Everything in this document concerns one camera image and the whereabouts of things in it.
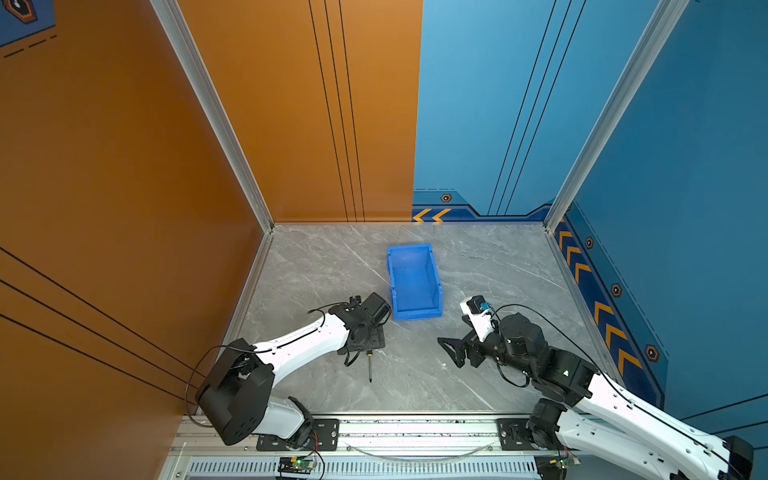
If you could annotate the left green circuit board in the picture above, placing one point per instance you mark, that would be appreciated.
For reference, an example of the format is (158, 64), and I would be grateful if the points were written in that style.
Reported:
(301, 467)

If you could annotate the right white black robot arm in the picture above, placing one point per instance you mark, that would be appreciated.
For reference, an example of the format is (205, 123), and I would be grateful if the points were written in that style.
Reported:
(583, 409)

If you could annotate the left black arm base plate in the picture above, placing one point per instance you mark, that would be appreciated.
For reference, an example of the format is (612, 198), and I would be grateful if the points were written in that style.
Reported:
(322, 435)

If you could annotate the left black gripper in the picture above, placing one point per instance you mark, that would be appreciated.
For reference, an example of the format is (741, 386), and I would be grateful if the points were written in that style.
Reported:
(378, 340)

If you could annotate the right small circuit board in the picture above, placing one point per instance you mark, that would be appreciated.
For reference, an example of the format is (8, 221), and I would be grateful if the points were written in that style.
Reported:
(555, 468)

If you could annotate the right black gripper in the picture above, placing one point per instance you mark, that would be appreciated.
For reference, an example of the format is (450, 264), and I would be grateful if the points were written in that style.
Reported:
(470, 343)

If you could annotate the black yellow handled screwdriver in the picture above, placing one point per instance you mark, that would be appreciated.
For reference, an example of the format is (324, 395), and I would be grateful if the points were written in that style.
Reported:
(369, 356)

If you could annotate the left aluminium corner post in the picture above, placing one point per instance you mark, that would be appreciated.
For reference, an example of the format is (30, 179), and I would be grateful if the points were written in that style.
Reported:
(176, 29)

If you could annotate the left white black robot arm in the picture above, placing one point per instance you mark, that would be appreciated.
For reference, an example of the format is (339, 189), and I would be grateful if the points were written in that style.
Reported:
(237, 394)

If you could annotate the front aluminium frame rail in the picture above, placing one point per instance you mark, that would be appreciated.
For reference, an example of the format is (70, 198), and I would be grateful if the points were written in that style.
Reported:
(381, 445)

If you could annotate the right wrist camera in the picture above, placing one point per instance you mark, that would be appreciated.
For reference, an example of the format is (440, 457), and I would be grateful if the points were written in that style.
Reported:
(477, 311)

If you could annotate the aluminium corner post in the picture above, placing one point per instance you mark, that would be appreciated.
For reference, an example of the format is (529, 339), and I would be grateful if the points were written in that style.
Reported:
(176, 29)
(655, 35)

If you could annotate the blue plastic bin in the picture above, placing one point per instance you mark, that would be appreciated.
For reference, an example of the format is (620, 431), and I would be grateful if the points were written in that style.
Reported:
(415, 286)

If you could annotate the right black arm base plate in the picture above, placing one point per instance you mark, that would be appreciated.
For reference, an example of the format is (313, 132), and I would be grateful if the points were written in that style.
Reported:
(525, 434)

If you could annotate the right aluminium corner post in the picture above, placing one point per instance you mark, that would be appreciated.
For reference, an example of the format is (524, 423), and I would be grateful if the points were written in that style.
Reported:
(655, 35)

